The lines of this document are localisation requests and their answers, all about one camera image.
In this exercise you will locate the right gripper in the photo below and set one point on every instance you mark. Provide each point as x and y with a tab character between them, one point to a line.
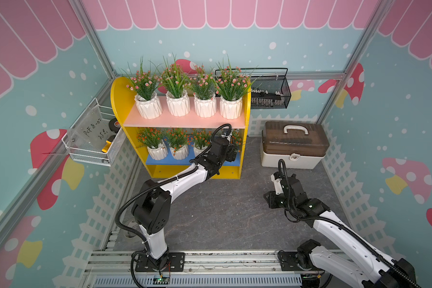
271	195

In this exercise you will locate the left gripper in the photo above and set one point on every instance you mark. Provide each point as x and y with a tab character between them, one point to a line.
231	154

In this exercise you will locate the red flower pot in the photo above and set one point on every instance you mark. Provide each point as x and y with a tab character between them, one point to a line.
237	139
153	139
201	139
178	142

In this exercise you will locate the pink flower pot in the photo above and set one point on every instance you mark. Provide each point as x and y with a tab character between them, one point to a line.
203	86
175	80
145	84
232	83

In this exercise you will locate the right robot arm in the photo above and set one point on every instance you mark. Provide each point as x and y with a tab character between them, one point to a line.
366	266

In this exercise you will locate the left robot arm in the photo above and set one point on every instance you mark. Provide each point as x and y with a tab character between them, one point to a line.
146	214

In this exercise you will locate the yellow rack with coloured shelves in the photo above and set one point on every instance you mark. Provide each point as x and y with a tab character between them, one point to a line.
126	112

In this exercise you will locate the brown lidded storage box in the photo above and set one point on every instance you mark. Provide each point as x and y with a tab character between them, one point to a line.
300	145

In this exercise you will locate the black tape roll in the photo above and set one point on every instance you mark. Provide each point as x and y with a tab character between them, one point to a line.
114	126

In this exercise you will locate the yellow utility knife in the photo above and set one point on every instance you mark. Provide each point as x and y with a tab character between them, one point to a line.
106	148

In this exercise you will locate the black wire mesh basket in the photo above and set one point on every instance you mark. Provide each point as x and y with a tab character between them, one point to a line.
270	89

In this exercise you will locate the metal base rail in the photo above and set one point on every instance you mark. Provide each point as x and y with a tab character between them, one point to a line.
206	269

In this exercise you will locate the white wire wall basket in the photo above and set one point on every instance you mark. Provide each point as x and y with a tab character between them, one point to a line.
88	135

